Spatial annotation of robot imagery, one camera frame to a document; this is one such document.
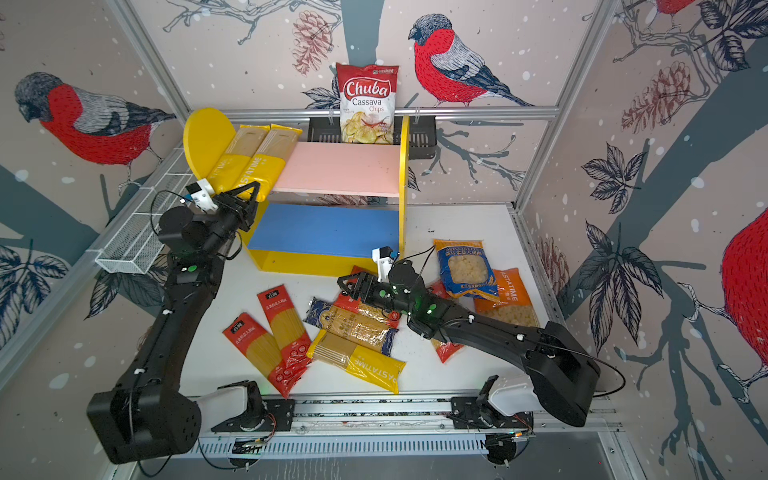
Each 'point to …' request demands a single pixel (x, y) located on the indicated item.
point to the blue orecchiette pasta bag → (465, 268)
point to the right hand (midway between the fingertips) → (337, 292)
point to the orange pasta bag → (513, 306)
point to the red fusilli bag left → (351, 303)
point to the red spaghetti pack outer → (260, 345)
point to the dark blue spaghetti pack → (352, 325)
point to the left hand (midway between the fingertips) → (256, 183)
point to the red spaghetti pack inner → (294, 343)
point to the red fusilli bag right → (446, 350)
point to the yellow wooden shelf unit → (333, 207)
